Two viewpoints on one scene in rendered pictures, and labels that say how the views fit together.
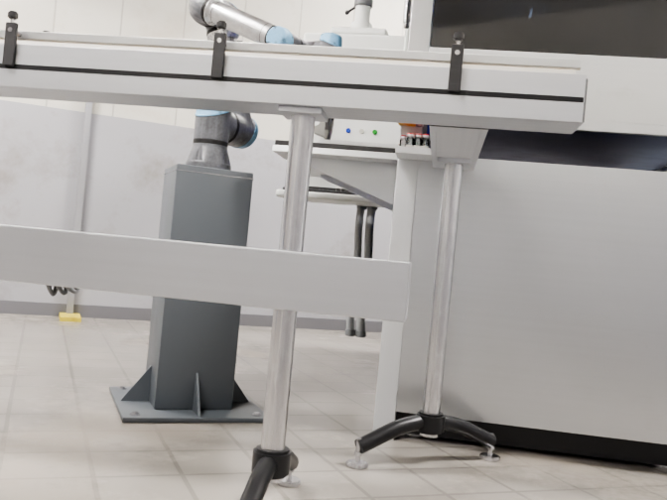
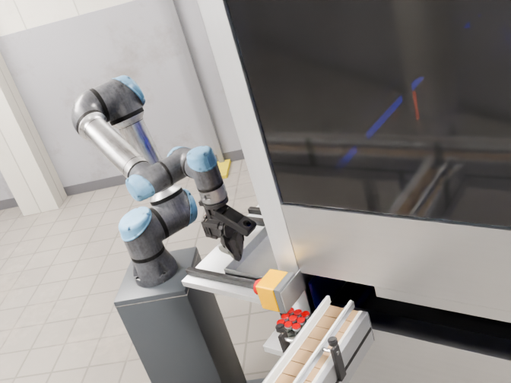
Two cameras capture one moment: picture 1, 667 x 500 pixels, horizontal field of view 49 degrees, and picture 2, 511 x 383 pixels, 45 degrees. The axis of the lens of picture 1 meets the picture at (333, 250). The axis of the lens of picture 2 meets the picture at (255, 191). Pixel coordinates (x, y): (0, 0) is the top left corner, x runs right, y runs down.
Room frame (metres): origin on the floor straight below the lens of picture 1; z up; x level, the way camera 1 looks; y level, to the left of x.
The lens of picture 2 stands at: (1.20, -0.88, 1.90)
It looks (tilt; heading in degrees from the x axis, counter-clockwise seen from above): 27 degrees down; 34
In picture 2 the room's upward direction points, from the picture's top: 17 degrees counter-clockwise
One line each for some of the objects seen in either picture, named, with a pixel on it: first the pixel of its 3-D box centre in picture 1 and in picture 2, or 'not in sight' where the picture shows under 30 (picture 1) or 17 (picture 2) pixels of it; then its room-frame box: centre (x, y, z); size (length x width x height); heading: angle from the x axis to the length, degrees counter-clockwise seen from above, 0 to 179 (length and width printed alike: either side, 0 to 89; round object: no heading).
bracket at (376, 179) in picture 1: (345, 180); not in sight; (2.39, -0.02, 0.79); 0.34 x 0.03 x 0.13; 82
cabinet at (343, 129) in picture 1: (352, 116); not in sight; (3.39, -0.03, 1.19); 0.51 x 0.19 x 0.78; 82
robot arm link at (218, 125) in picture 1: (213, 121); (141, 231); (2.46, 0.44, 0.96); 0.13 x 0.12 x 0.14; 153
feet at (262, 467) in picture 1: (269, 481); not in sight; (1.53, 0.09, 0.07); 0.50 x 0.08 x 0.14; 172
